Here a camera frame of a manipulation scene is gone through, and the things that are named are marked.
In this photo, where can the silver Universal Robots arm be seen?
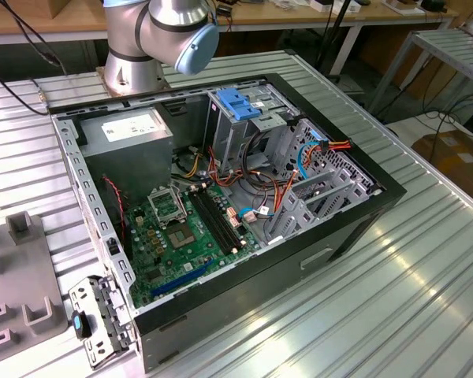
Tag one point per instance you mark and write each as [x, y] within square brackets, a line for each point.
[126, 39]

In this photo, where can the silver disk bay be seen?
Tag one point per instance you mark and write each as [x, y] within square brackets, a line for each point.
[331, 204]

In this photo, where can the black RAM slot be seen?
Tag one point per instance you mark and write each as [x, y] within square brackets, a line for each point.
[211, 222]
[219, 218]

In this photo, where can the silver optical drive cage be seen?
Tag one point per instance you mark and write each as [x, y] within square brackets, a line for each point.
[228, 138]

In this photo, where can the CPU socket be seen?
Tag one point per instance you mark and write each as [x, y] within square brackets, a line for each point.
[180, 236]

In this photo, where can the green motherboard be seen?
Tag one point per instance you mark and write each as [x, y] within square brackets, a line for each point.
[193, 256]

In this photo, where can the blue plastic drive latch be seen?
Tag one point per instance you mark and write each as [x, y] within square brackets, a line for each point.
[232, 100]

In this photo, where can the blue expansion slot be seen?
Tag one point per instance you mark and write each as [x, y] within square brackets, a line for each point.
[181, 280]

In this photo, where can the black open PC case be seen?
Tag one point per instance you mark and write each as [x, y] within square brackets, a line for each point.
[260, 299]

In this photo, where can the grey power supply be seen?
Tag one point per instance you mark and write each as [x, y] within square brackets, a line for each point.
[126, 157]

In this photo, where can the black case fan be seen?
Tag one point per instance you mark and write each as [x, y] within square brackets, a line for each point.
[111, 204]

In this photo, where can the small white box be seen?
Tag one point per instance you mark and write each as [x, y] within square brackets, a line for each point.
[323, 6]

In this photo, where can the black clip with blue mark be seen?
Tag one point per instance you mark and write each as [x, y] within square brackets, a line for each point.
[83, 327]

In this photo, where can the brown cardboard box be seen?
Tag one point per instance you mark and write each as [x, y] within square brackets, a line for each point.
[457, 157]

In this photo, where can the grey parts rack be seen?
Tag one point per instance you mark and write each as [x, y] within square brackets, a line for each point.
[19, 275]

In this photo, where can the metal slat side table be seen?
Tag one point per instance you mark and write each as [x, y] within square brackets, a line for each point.
[457, 51]

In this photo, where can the silver slot retainer bracket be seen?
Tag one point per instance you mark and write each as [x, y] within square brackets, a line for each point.
[98, 352]

